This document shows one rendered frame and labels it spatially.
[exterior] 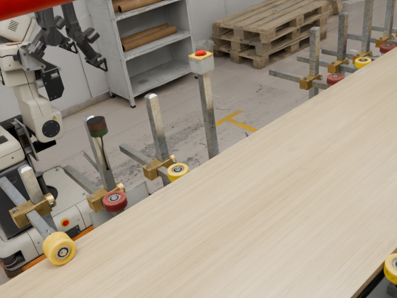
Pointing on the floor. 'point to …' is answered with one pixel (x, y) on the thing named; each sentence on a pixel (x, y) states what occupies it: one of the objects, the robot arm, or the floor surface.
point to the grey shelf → (124, 80)
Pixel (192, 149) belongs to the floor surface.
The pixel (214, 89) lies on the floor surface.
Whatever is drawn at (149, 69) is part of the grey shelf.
